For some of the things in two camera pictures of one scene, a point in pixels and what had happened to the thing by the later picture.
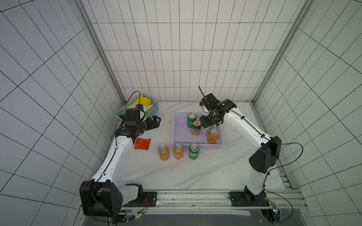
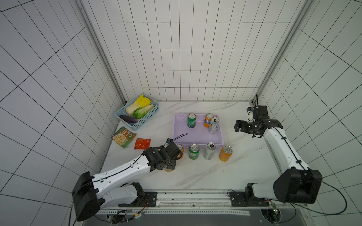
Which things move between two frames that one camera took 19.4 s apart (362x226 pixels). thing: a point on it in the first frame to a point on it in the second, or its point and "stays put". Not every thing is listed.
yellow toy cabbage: [143, 101] stays put
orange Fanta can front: [178, 150] stays put
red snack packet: [142, 144] stays put
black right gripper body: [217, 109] to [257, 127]
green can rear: [191, 117] stays put
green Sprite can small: [194, 149] stays put
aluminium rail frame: [291, 202] stays put
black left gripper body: [142, 125] to [169, 164]
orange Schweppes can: [213, 136] to [225, 153]
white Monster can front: [205, 131] to [209, 152]
